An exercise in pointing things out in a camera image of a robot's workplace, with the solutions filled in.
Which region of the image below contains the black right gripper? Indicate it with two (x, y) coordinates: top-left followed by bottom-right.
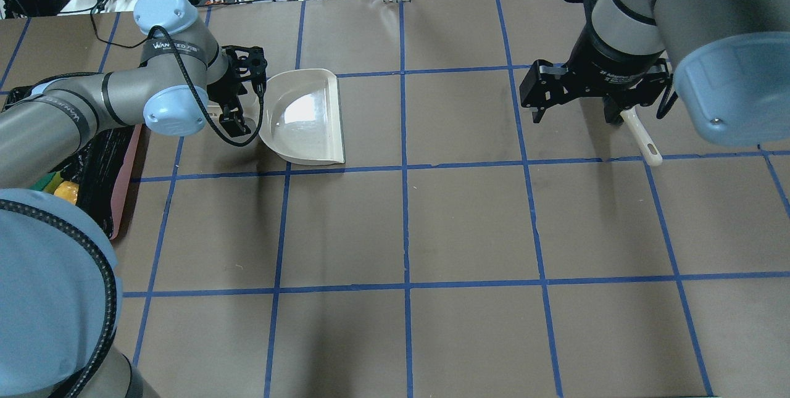
(518, 28), (673, 126)

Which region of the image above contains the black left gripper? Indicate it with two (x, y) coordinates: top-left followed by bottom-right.
(210, 46), (268, 138)

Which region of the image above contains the white plastic dustpan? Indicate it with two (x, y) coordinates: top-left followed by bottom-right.
(240, 68), (346, 165)

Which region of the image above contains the white hand brush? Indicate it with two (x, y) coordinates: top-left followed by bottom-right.
(620, 108), (663, 167)

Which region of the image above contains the yellow toy potato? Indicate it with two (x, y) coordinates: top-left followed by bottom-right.
(54, 181), (80, 205)

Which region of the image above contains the yellow green sponge piece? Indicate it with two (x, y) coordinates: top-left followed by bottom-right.
(29, 172), (64, 194)

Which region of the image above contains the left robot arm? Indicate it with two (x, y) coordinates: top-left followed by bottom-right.
(2, 0), (267, 397)

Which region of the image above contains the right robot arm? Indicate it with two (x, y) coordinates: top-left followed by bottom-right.
(519, 0), (789, 147)

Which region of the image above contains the pink bin with black bag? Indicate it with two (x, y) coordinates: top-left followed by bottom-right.
(1, 78), (142, 238)

